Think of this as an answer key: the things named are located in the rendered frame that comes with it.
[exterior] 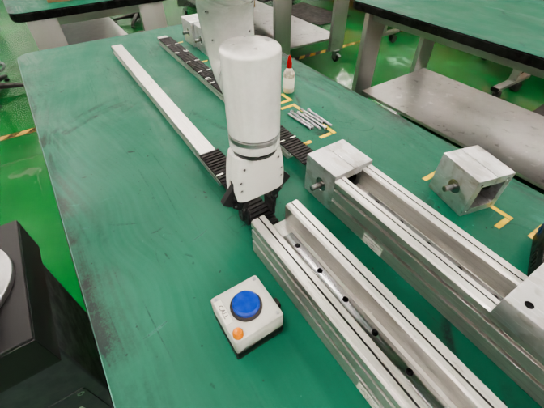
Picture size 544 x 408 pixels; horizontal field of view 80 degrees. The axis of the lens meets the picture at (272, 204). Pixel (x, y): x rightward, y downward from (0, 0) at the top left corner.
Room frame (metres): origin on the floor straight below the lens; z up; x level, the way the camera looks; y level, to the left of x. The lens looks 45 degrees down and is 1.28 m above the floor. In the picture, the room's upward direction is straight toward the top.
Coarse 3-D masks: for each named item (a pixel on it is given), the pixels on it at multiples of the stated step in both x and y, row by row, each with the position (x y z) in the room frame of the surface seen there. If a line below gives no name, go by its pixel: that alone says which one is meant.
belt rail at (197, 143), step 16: (112, 48) 1.35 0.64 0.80; (128, 64) 1.17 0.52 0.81; (144, 80) 1.04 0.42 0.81; (160, 96) 0.93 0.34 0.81; (160, 112) 0.89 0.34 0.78; (176, 112) 0.84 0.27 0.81; (176, 128) 0.77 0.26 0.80; (192, 128) 0.75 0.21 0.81; (192, 144) 0.68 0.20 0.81; (208, 144) 0.68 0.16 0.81
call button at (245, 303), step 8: (240, 296) 0.23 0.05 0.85; (248, 296) 0.23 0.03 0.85; (256, 296) 0.23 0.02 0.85; (232, 304) 0.22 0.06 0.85; (240, 304) 0.22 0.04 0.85; (248, 304) 0.22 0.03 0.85; (256, 304) 0.22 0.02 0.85; (240, 312) 0.21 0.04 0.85; (248, 312) 0.21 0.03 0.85; (256, 312) 0.21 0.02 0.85
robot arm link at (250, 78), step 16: (224, 48) 0.44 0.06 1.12; (240, 48) 0.43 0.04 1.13; (256, 48) 0.43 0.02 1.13; (272, 48) 0.43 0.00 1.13; (224, 64) 0.42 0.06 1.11; (240, 64) 0.41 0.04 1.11; (256, 64) 0.41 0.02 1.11; (272, 64) 0.42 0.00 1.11; (224, 80) 0.43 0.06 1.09; (240, 80) 0.41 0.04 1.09; (256, 80) 0.41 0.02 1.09; (272, 80) 0.42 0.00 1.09; (224, 96) 0.43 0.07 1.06; (240, 96) 0.41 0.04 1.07; (256, 96) 0.41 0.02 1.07; (272, 96) 0.42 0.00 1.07; (240, 112) 0.41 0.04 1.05; (256, 112) 0.41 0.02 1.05; (272, 112) 0.42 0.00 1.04; (240, 128) 0.41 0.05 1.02; (256, 128) 0.41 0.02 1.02; (272, 128) 0.42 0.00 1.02
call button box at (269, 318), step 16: (240, 288) 0.25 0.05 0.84; (256, 288) 0.25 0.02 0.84; (224, 304) 0.23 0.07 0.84; (272, 304) 0.23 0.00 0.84; (224, 320) 0.20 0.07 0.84; (240, 320) 0.20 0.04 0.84; (256, 320) 0.20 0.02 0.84; (272, 320) 0.20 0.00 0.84; (256, 336) 0.19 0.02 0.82; (272, 336) 0.20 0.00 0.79; (240, 352) 0.17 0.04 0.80
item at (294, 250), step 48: (288, 240) 0.35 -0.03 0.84; (336, 240) 0.33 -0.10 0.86; (288, 288) 0.27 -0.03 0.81; (336, 288) 0.26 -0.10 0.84; (384, 288) 0.24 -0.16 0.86; (336, 336) 0.18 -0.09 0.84; (384, 336) 0.18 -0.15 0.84; (432, 336) 0.17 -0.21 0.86; (384, 384) 0.12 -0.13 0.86; (432, 384) 0.13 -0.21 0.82; (480, 384) 0.11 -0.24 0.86
